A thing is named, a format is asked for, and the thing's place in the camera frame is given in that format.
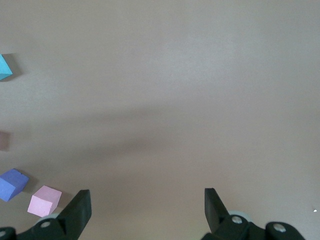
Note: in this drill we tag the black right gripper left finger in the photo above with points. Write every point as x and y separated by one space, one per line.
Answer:
72 220

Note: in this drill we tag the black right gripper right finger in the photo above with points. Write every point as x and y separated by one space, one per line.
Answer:
217 220

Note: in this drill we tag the pink foam block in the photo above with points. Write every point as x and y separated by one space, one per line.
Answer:
43 202
3 141

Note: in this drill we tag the purple foam block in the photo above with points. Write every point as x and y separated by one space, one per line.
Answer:
11 185

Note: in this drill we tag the light blue foam block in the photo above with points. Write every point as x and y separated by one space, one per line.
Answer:
4 67

